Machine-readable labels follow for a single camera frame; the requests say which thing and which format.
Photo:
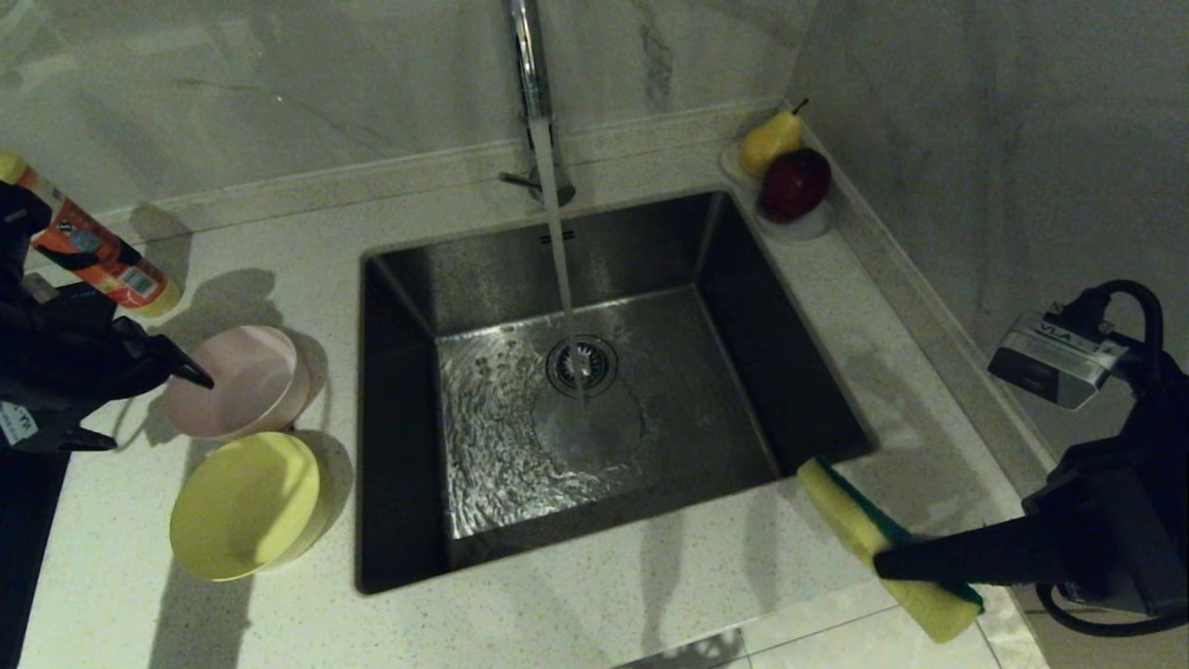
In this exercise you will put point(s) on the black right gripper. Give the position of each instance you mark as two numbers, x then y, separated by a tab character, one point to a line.
1133	520

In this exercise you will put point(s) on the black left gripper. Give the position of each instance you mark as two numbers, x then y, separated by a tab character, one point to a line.
65	358

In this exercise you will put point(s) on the pink plastic bowl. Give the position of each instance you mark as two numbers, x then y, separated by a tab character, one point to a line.
246	381

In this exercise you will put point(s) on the green and yellow sponge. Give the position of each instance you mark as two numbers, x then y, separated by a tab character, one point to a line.
850	511

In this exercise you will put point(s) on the orange label dish soap bottle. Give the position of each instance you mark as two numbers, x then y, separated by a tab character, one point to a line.
102	260

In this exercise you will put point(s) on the chrome faucet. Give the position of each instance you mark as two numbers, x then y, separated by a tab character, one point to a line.
529	56

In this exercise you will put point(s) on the stainless steel sink basin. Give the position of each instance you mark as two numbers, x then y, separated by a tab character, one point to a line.
697	418

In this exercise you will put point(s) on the yellow plastic bowl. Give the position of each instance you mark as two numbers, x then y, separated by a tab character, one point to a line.
246	506

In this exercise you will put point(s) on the black induction cooktop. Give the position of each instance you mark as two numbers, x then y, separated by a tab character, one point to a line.
28	557

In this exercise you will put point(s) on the small white dish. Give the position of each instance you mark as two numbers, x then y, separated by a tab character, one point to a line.
803	229

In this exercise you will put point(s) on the dark red apple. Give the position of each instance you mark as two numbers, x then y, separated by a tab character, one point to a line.
796	186

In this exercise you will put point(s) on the round metal drain strainer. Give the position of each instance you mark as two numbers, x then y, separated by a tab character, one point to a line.
599	358

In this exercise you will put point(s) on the clear running water stream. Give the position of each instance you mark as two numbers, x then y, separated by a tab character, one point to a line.
560	260

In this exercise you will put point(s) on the yellow pear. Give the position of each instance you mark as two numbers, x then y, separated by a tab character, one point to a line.
766	149

